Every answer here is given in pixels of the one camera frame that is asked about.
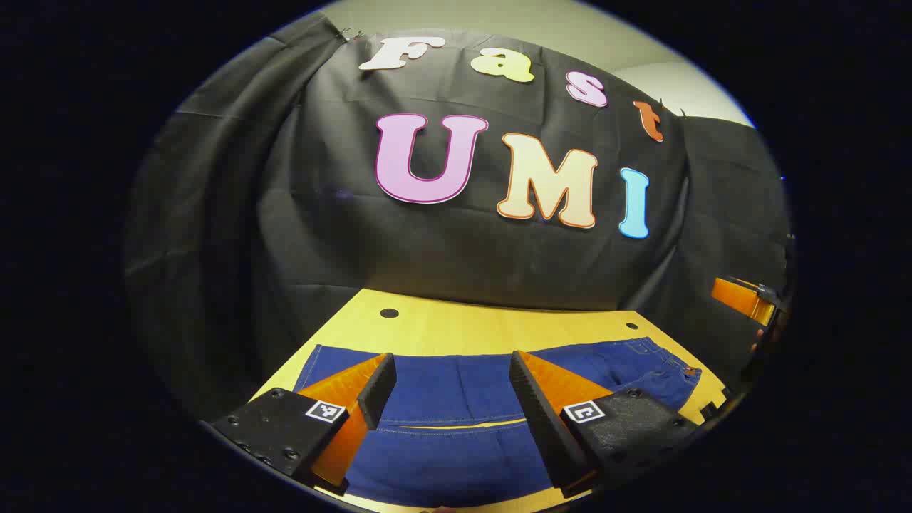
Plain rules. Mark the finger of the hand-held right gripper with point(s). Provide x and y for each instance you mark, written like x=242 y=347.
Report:
x=737 y=296

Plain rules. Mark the blue denim jeans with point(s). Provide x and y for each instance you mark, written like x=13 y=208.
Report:
x=456 y=385

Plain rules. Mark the black backdrop cloth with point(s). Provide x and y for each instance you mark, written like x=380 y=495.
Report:
x=427 y=249

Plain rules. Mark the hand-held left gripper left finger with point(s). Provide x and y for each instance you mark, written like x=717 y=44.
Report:
x=378 y=390

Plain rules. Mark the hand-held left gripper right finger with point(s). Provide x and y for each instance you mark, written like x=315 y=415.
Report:
x=534 y=413

